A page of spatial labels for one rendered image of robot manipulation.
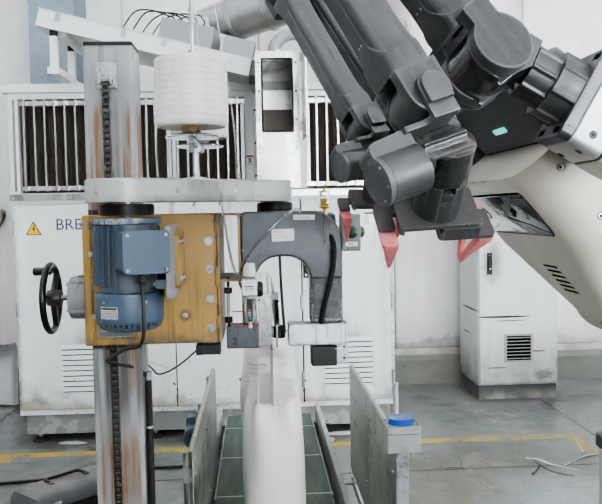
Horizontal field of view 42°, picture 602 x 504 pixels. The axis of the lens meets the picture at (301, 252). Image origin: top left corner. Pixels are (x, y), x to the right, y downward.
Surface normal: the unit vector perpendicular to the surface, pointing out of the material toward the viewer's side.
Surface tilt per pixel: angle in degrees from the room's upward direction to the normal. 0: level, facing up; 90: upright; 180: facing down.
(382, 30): 62
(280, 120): 44
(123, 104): 90
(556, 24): 90
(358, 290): 90
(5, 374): 76
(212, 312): 90
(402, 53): 70
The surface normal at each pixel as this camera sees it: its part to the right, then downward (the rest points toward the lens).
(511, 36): 0.25, -0.32
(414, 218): 0.04, -0.68
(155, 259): 0.47, 0.04
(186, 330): 0.06, 0.05
